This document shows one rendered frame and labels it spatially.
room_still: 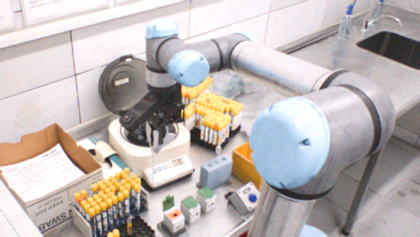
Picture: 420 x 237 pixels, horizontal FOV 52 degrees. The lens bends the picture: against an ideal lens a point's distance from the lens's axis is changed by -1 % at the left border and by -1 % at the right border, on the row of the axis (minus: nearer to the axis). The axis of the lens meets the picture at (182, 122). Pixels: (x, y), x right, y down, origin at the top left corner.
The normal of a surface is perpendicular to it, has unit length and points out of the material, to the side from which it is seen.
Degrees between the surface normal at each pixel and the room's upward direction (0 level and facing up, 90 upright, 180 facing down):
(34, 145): 88
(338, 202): 0
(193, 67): 89
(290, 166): 84
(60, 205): 90
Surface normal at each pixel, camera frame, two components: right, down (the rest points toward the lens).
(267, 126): -0.86, 0.15
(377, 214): 0.04, -0.82
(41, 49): 0.66, 0.46
